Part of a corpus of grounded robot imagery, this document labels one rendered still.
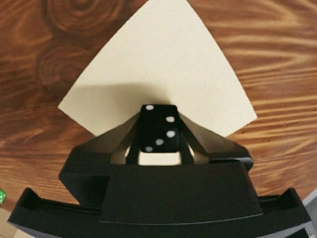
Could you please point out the green die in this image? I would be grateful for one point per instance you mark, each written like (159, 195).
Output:
(2, 195)

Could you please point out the beige mat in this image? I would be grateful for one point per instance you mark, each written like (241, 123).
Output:
(162, 55)

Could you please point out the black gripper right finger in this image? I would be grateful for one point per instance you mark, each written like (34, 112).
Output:
(208, 147)

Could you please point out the black die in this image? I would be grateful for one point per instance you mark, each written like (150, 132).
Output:
(159, 129)

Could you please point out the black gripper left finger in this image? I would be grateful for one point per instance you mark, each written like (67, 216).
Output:
(112, 145)

